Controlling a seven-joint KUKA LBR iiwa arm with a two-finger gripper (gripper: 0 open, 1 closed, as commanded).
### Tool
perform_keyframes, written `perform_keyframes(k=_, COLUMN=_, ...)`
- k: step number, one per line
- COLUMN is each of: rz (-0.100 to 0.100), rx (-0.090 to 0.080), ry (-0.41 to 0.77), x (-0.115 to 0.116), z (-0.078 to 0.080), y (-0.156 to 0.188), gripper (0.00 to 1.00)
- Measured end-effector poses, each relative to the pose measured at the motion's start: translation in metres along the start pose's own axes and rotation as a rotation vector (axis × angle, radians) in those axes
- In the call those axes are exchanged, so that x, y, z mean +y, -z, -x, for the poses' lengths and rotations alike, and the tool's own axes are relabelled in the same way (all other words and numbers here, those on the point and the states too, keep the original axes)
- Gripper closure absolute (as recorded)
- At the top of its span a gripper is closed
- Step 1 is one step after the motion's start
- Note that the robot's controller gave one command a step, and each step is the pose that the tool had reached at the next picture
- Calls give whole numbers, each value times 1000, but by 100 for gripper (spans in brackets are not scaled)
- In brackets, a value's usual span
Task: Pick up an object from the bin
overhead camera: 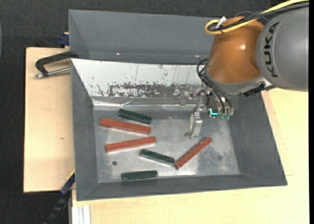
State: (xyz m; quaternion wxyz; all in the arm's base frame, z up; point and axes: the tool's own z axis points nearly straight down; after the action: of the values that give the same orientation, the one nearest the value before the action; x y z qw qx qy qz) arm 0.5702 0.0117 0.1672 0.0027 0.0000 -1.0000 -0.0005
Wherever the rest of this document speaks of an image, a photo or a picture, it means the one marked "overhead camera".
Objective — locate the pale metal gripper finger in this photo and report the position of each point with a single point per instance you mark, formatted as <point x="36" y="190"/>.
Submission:
<point x="190" y="127"/>
<point x="197" y="127"/>

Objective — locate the red-brown flat block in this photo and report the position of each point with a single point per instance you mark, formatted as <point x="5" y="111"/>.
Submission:
<point x="125" y="126"/>
<point x="193" y="152"/>
<point x="130" y="144"/>

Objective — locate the dark green flat block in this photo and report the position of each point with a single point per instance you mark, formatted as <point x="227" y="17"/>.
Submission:
<point x="157" y="156"/>
<point x="139" y="175"/>
<point x="135" y="116"/>

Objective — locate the grey metal bin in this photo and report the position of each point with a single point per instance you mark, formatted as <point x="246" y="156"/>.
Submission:
<point x="147" y="34"/>

